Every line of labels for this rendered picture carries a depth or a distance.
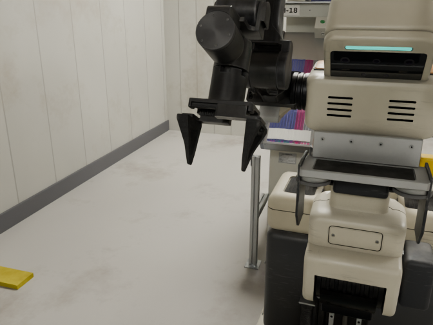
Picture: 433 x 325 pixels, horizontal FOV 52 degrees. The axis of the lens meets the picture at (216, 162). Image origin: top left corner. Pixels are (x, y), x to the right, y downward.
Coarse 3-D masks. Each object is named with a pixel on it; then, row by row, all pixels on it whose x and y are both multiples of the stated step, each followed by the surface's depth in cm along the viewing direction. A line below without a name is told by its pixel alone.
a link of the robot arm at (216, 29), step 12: (216, 12) 61; (228, 12) 61; (264, 12) 68; (204, 24) 62; (216, 24) 61; (228, 24) 61; (240, 24) 66; (264, 24) 71; (204, 36) 61; (216, 36) 61; (228, 36) 60; (240, 36) 64; (252, 36) 70; (204, 48) 62; (216, 48) 61; (228, 48) 62; (240, 48) 64; (216, 60) 65; (228, 60) 65
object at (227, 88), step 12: (216, 72) 68; (228, 72) 67; (240, 72) 68; (216, 84) 68; (228, 84) 67; (240, 84) 68; (216, 96) 67; (228, 96) 67; (240, 96) 68; (192, 108) 69; (204, 108) 68; (252, 108) 65
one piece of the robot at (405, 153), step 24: (336, 144) 96; (360, 144) 94; (384, 144) 93; (408, 144) 91; (312, 168) 92; (336, 168) 92; (360, 168) 92; (384, 168) 92; (408, 168) 92; (336, 192) 101; (360, 192) 99; (384, 192) 97; (408, 192) 87; (432, 192) 88
